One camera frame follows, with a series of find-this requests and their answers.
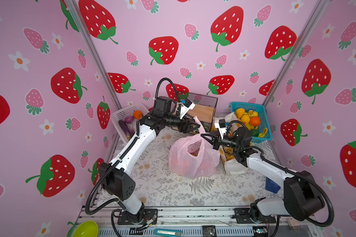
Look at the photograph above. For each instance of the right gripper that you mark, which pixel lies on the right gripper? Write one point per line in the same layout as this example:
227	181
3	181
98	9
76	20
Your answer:
216	139

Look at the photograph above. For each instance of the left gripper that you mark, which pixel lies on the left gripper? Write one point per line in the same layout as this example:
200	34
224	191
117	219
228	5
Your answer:
185	129

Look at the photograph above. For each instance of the white canvas tote bag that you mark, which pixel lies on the white canvas tote bag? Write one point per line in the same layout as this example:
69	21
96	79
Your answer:
231	165

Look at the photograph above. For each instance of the pink plastic grocery bag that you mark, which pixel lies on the pink plastic grocery bag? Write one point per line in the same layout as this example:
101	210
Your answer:
193	156

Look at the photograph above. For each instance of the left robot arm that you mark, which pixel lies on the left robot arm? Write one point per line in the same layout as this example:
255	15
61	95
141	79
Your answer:
114	177

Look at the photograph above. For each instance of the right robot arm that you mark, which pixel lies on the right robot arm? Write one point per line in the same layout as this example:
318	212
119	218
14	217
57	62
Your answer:
303	199

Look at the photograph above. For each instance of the toy avocado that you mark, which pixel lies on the toy avocado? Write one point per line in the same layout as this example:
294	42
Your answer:
254	132

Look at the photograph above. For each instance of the toy yellow lemon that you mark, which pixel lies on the toy yellow lemon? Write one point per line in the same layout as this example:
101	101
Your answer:
245	119

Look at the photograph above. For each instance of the toy orange fruit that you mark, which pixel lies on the toy orange fruit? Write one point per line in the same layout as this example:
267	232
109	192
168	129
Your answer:
255	121

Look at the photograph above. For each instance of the teal plastic basket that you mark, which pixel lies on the teal plastic basket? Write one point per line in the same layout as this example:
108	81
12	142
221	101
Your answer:
254	116

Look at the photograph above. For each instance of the blue box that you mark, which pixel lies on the blue box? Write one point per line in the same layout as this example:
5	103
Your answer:
271	186

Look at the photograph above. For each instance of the toy long purple eggplant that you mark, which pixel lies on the toy long purple eggplant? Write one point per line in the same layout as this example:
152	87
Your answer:
125	129

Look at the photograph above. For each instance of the white plastic basket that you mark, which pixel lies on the white plastic basket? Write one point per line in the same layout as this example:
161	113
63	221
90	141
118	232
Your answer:
126	115

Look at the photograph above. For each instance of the teal utility knife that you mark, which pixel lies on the teal utility knife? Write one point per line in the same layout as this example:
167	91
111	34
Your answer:
168	233

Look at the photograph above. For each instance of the green plastic bowl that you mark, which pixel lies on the green plastic bowl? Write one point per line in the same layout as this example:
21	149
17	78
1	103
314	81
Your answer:
87	229

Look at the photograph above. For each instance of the black wire wooden shelf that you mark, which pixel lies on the black wire wooden shelf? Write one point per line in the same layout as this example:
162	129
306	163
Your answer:
204	110

